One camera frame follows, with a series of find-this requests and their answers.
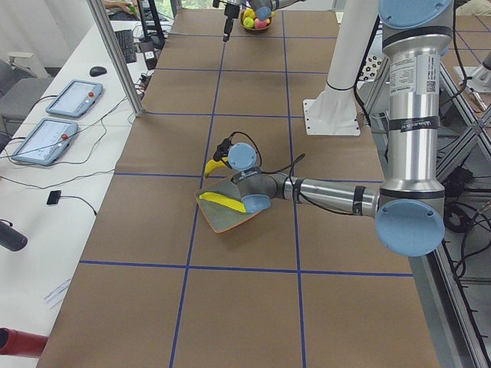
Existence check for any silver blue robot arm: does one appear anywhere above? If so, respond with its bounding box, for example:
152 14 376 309
212 0 298 21
213 1 453 257

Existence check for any brown wicker basket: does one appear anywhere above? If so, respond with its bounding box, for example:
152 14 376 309
239 8 275 32

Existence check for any far teach pendant tablet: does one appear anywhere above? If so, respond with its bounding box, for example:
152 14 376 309
45 80 104 118

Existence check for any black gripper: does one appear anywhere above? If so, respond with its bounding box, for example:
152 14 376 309
213 0 241 21
213 137 232 161

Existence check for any near teach pendant tablet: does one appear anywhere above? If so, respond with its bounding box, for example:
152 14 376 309
12 117 78 166

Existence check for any teach pendant tablet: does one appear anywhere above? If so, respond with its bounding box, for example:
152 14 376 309
45 80 104 118
12 117 78 166

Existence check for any aluminium frame post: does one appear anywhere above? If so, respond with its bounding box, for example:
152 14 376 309
86 0 143 117

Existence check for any black computer mouse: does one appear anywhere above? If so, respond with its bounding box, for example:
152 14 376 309
89 66 107 77

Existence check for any black keyboard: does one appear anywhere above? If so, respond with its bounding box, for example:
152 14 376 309
114 29 137 64

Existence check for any small black device on table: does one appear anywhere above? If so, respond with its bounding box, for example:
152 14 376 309
46 190 61 205

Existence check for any red cylinder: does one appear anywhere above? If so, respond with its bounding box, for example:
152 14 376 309
1 327 48 358

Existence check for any yellow banana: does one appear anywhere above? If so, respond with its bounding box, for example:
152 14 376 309
203 158 229 179
199 192 247 213

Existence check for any grey square plate orange rim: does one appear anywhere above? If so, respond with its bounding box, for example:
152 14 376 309
195 176 271 233

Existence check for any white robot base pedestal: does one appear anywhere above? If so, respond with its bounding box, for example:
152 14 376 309
303 0 379 136

